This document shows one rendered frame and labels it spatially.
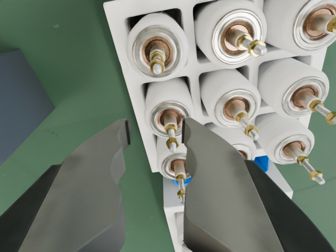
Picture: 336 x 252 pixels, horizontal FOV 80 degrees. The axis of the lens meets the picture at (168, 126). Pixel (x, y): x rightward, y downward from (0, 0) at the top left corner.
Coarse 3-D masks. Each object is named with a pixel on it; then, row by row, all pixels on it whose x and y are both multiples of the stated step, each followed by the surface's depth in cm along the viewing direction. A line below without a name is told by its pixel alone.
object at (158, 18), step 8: (144, 16) 34; (152, 16) 29; (160, 16) 29; (168, 16) 33; (136, 24) 29; (144, 24) 28; (152, 24) 28; (160, 24) 28; (168, 24) 29; (176, 24) 29; (136, 32) 29; (176, 32) 29; (128, 40) 30; (184, 40) 30; (128, 48) 30; (184, 48) 30; (128, 56) 31; (184, 56) 31; (184, 64) 32; (136, 72) 33; (176, 72) 32; (152, 80) 33; (160, 80) 33
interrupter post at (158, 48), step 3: (156, 45) 29; (159, 45) 30; (153, 48) 28; (156, 48) 28; (159, 48) 28; (162, 48) 29; (150, 51) 28; (153, 51) 27; (159, 51) 27; (162, 51) 27; (150, 54) 28; (150, 57) 28; (150, 60) 28
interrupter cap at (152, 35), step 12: (144, 36) 29; (156, 36) 29; (168, 36) 29; (132, 48) 30; (144, 48) 30; (168, 48) 30; (180, 48) 30; (144, 60) 31; (168, 60) 31; (180, 60) 31; (144, 72) 31; (168, 72) 32
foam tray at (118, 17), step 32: (128, 0) 33; (160, 0) 33; (192, 0) 33; (256, 0) 33; (128, 32) 37; (192, 32) 36; (128, 64) 38; (192, 64) 39; (256, 64) 39; (320, 64) 40; (192, 96) 42
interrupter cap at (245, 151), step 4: (232, 144) 40; (236, 144) 40; (240, 144) 40; (244, 144) 40; (236, 148) 40; (240, 148) 40; (244, 148) 41; (248, 148) 40; (240, 152) 41; (244, 152) 41; (248, 152) 41; (252, 152) 41; (244, 156) 42; (248, 156) 42; (252, 156) 42
